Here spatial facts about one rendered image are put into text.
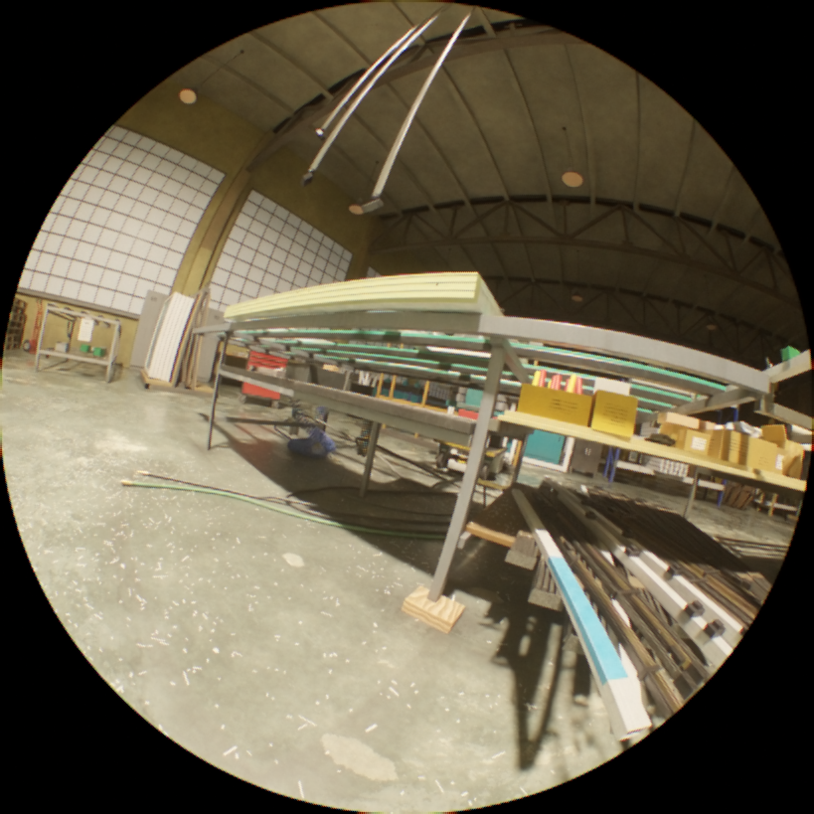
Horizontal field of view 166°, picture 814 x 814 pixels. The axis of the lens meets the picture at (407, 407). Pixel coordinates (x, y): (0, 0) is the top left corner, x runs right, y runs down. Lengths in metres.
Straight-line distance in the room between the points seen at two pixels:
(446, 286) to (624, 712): 0.81
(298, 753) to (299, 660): 0.24
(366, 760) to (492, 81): 8.93
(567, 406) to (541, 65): 7.95
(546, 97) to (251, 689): 9.08
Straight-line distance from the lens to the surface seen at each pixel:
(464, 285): 0.68
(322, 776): 0.62
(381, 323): 0.84
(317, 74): 9.40
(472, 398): 3.06
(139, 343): 7.89
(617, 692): 0.41
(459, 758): 0.67
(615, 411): 0.70
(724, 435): 0.95
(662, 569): 0.82
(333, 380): 1.67
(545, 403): 0.70
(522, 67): 8.24
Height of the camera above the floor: 0.60
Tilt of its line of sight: 1 degrees down
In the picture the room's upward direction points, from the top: 12 degrees clockwise
